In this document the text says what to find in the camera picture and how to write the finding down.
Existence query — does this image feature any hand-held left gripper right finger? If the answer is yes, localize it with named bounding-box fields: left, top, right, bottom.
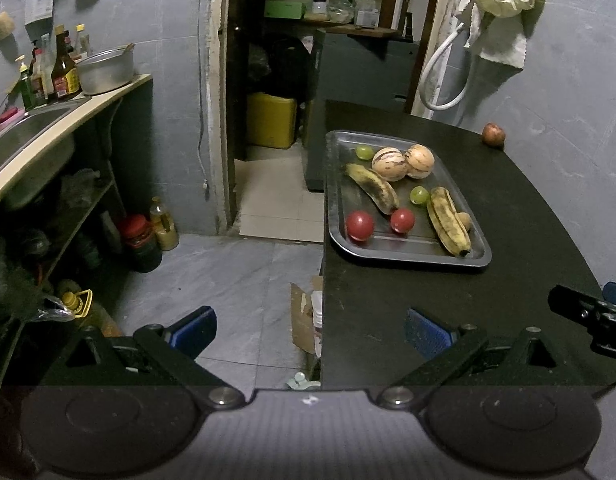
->
left=378, top=306, right=578, bottom=409

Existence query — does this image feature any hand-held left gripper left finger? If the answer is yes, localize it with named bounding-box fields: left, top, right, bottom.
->
left=43, top=305, right=246, bottom=409

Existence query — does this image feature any metal tray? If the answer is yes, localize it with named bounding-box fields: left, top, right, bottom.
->
left=325, top=130, right=492, bottom=268

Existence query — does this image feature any spotted yellow banana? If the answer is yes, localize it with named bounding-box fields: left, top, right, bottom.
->
left=427, top=186, right=472, bottom=258
left=345, top=163, right=401, bottom=215

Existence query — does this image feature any red tomato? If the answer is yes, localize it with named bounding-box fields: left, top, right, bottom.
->
left=346, top=210, right=376, bottom=242
left=390, top=208, right=416, bottom=234

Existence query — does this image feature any striped pepino melon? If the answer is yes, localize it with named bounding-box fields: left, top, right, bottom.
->
left=372, top=146, right=407, bottom=182
left=405, top=144, right=435, bottom=180

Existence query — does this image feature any red lid jar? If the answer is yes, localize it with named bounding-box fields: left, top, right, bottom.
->
left=119, top=214, right=163, bottom=273

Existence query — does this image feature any cooking oil bottle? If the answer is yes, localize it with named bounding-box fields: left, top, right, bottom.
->
left=149, top=196, right=179, bottom=252

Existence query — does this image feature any cardboard box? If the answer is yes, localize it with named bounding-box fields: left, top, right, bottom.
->
left=289, top=276, right=325, bottom=358

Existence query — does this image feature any red apple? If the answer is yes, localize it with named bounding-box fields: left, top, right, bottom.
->
left=482, top=122, right=506, bottom=148

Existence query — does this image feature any yellow jerrycan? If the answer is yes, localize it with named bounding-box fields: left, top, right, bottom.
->
left=246, top=92, right=297, bottom=150

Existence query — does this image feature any kitchen counter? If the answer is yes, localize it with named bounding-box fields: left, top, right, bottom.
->
left=0, top=74, right=154, bottom=211

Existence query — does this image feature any steel sink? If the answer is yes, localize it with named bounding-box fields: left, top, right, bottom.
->
left=0, top=102, right=89, bottom=176

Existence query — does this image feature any dark grey cabinet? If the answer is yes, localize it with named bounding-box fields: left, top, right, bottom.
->
left=303, top=28, right=421, bottom=193

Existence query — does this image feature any metal cooking pot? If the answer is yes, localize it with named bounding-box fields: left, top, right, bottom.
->
left=77, top=45, right=136, bottom=96

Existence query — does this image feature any black bag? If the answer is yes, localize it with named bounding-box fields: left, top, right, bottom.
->
left=265, top=32, right=313, bottom=101

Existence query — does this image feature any dark sauce bottle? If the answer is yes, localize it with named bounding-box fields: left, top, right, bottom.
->
left=52, top=25, right=81, bottom=101

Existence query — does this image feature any green dish soap bottle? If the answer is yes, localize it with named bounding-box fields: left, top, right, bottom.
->
left=15, top=55, right=38, bottom=111

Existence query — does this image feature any clear glass bottle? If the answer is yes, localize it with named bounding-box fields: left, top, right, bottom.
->
left=38, top=34, right=56, bottom=101

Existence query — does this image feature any yellow cap bottle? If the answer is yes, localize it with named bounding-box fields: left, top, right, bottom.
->
left=74, top=24, right=93, bottom=58

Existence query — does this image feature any green box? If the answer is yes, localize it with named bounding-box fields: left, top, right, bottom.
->
left=264, top=1, right=307, bottom=20

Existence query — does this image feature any yellow handle oil jug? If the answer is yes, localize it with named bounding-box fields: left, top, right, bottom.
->
left=58, top=289, right=121, bottom=338

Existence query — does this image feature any white hose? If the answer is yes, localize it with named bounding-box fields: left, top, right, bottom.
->
left=419, top=22, right=472, bottom=111

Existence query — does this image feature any paper sheet on wall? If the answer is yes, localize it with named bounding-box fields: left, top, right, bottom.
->
left=24, top=0, right=56, bottom=28

